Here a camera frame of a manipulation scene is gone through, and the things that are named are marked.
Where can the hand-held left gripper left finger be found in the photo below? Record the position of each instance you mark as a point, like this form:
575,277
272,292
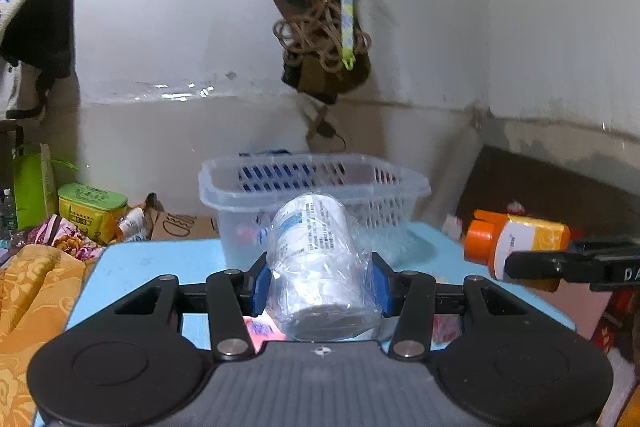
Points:
260,287

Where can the light blue plastic stool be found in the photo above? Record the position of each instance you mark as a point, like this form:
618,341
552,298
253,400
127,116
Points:
150,267

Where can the orange patterned cloth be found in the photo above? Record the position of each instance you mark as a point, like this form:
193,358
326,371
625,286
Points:
30,322

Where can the floral pink cloth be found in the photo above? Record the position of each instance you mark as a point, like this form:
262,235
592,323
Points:
57,234

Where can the small white labelled bottle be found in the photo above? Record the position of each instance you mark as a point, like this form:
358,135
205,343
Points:
131,226

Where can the plastic-wrapped white cylindrical pack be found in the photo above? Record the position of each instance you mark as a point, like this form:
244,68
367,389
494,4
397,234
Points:
316,267

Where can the clear plastic basket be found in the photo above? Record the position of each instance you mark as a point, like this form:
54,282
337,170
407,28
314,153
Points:
320,192

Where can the clear plastic water bottle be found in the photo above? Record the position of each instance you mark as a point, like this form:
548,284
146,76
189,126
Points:
7,214

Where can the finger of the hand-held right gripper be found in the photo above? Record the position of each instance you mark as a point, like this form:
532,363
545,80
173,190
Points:
550,265

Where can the green paper bag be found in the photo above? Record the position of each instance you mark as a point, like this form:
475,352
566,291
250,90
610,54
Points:
34,189

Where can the pink printed packet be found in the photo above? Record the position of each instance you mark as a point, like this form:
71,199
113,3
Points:
257,327

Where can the orange-capped yellow bottle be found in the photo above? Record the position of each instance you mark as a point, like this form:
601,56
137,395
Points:
515,241

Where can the yellow-green tin box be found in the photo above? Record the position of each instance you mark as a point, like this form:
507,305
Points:
92,209

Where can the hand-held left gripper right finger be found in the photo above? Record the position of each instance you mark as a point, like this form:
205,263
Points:
381,288

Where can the dark wooden board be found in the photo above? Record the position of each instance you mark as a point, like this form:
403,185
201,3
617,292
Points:
545,192

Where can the brown cardboard box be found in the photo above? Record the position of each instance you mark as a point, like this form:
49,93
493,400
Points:
185,224

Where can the brown hanging bag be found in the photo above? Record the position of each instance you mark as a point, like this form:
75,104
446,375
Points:
325,72

